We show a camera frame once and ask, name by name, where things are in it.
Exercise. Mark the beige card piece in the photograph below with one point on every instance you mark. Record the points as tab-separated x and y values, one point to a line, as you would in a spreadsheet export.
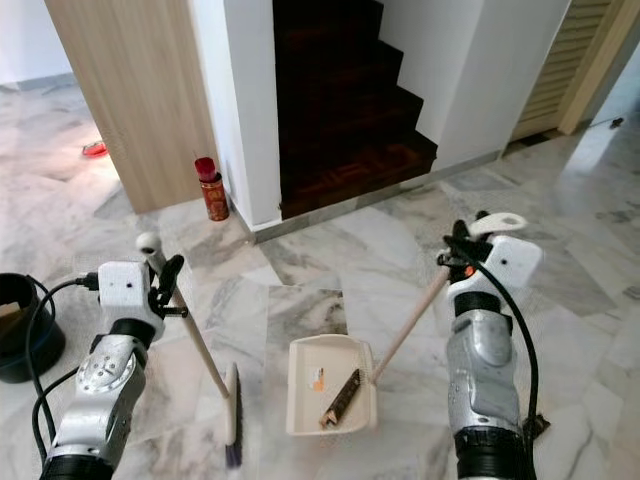
10	312

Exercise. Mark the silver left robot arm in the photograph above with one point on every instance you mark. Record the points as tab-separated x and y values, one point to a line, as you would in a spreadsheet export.
100	395

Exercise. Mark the red offering plate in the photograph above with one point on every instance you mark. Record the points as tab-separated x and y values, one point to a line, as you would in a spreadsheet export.
95	150

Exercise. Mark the black bucket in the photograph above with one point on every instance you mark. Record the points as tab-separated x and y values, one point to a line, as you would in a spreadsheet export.
40	360

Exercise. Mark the light wood cabinet panel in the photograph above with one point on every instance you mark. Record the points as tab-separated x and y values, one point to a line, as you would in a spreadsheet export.
140	100

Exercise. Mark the dark wooden staircase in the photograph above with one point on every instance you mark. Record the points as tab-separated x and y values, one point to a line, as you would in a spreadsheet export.
340	115

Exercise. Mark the red incense stick tin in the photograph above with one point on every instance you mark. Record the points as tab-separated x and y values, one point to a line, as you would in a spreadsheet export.
213	195

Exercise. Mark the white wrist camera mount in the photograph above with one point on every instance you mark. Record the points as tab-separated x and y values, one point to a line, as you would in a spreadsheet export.
508	262
125	290

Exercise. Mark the brown wooden scrap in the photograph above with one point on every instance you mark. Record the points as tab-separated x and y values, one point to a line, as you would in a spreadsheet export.
343	397

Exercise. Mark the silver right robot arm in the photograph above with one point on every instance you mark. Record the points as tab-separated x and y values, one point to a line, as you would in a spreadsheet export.
485	375

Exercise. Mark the louvred wooden door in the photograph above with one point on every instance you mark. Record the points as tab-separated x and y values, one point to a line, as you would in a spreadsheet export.
575	55

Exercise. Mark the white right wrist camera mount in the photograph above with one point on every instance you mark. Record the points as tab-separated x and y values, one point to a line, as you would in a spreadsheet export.
508	262

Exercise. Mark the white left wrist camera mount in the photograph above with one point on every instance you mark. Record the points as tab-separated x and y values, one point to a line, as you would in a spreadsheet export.
125	290

